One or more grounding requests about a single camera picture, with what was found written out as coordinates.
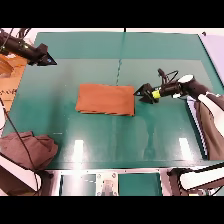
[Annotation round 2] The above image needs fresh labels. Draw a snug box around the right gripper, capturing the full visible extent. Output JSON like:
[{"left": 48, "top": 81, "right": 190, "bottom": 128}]
[{"left": 133, "top": 82, "right": 162, "bottom": 105}]

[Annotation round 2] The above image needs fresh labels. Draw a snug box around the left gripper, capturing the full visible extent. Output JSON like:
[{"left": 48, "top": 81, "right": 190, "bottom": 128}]
[{"left": 27, "top": 43, "right": 58, "bottom": 67}]

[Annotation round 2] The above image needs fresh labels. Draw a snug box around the brown shirt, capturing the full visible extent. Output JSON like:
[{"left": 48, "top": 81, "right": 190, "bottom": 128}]
[{"left": 75, "top": 83, "right": 136, "bottom": 117}]

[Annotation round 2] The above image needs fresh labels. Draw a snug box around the cardboard box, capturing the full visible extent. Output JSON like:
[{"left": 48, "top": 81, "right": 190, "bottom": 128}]
[{"left": 0, "top": 53, "right": 28, "bottom": 113}]

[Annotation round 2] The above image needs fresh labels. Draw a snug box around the dark brown garment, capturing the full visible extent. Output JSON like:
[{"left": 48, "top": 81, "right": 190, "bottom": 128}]
[
  {"left": 0, "top": 130, "right": 60, "bottom": 197},
  {"left": 194, "top": 99, "right": 224, "bottom": 162}
]

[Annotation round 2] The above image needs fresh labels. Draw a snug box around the black cable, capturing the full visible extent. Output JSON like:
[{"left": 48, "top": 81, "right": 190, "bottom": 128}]
[{"left": 0, "top": 96, "right": 42, "bottom": 197}]

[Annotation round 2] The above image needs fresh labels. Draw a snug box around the silver frame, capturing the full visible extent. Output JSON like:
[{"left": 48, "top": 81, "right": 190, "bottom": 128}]
[{"left": 41, "top": 167, "right": 224, "bottom": 197}]

